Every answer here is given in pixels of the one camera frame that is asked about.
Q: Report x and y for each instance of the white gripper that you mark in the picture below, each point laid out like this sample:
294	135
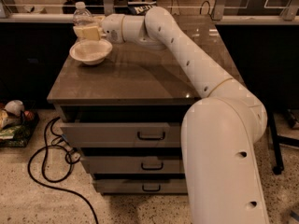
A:
112	27

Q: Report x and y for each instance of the black stand leg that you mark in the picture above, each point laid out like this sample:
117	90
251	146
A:
277	140

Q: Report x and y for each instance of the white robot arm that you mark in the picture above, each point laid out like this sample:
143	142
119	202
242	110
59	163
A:
218	132

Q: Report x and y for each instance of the top grey drawer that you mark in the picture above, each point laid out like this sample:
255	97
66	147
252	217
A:
149	134

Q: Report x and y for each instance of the middle grey drawer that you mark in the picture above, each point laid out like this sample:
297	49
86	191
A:
133	165

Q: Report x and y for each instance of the grey drawer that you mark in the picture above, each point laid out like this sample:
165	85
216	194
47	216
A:
133	165
130	186
149	134

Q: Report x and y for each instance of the grey drawer cabinet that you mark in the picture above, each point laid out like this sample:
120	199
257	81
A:
132	84

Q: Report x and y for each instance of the clear plastic water bottle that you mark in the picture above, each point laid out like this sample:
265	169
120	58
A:
82	16

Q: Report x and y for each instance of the bottom grey drawer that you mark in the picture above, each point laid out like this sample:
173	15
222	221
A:
130	186

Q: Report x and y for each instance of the white paper bowl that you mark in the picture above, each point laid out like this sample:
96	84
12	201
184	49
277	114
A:
90	52

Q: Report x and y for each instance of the blue chip bag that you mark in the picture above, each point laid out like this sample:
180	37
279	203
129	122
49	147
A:
140	8

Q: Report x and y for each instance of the basket of toy food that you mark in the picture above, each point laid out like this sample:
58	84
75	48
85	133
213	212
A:
18	120

